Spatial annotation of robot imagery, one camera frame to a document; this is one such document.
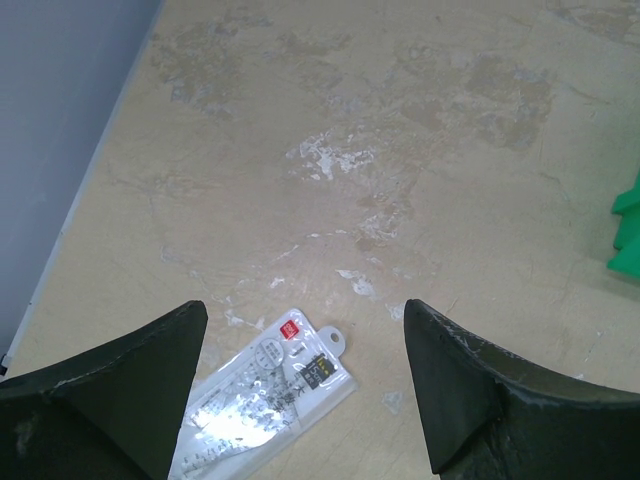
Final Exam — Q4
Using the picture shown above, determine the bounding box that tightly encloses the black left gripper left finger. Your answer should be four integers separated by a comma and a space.
1, 301, 208, 479

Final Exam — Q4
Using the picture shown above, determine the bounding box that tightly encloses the green plastic bin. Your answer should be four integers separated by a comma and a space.
607, 177, 639, 279

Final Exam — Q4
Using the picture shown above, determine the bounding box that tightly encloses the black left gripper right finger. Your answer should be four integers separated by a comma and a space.
403, 299, 639, 479

